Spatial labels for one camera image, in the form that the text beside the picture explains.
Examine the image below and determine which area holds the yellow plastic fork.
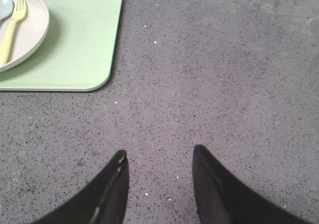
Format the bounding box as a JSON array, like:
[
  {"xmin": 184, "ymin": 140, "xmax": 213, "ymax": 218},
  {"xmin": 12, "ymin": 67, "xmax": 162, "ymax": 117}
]
[{"xmin": 0, "ymin": 0, "xmax": 27, "ymax": 65}]

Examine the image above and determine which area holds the beige round plate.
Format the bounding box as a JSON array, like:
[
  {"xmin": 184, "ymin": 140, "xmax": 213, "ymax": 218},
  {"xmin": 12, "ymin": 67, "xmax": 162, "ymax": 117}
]
[{"xmin": 0, "ymin": 0, "xmax": 50, "ymax": 72}]

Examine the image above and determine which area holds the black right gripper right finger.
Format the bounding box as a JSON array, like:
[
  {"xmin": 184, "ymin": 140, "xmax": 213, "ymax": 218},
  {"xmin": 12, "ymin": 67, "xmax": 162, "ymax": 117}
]
[{"xmin": 192, "ymin": 145, "xmax": 306, "ymax": 224}]

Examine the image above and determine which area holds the light blue plastic spoon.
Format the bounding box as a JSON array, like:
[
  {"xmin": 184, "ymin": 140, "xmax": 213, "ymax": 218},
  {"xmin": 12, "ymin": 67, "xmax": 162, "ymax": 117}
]
[{"xmin": 0, "ymin": 0, "xmax": 14, "ymax": 21}]

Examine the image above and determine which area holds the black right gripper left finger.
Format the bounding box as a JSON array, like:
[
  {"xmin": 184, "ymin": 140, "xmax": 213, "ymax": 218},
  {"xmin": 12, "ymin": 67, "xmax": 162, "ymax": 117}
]
[{"xmin": 35, "ymin": 150, "xmax": 129, "ymax": 224}]

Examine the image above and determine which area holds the light green plastic tray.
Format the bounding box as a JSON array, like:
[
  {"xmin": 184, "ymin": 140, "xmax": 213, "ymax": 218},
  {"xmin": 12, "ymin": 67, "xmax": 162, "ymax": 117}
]
[{"xmin": 0, "ymin": 0, "xmax": 122, "ymax": 92}]

